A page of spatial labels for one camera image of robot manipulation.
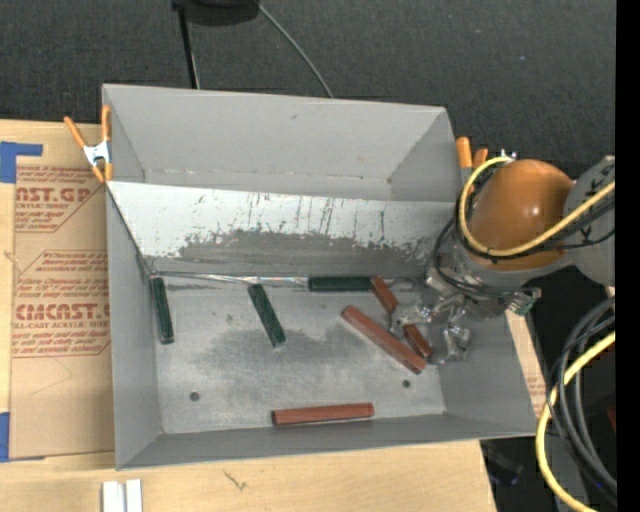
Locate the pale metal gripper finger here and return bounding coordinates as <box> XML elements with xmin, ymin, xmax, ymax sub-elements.
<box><xmin>391</xmin><ymin>302</ymin><xmax>434</xmax><ymax>339</ymax></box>
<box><xmin>437</xmin><ymin>322</ymin><xmax>473</xmax><ymax>365</ymax></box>

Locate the red-brown flat block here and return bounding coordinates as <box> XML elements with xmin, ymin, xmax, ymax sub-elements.
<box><xmin>340</xmin><ymin>305</ymin><xmax>428</xmax><ymax>376</ymax></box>
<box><xmin>271</xmin><ymin>402</ymin><xmax>376</xmax><ymax>427</ymax></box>
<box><xmin>369</xmin><ymin>275</ymin><xmax>434</xmax><ymax>360</ymax></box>

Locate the dark green flat block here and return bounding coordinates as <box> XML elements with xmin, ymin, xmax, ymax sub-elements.
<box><xmin>307</xmin><ymin>275</ymin><xmax>374</xmax><ymax>294</ymax></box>
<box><xmin>247</xmin><ymin>283</ymin><xmax>288</xmax><ymax>349</ymax></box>
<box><xmin>149</xmin><ymin>276</ymin><xmax>176</xmax><ymax>346</ymax></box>

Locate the grey metal bin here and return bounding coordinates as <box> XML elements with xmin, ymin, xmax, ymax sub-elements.
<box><xmin>101</xmin><ymin>83</ymin><xmax>539</xmax><ymax>471</ymax></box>

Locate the brown cardboard board, red print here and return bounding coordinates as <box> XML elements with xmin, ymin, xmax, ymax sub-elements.
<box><xmin>0</xmin><ymin>118</ymin><xmax>554</xmax><ymax>464</ymax></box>

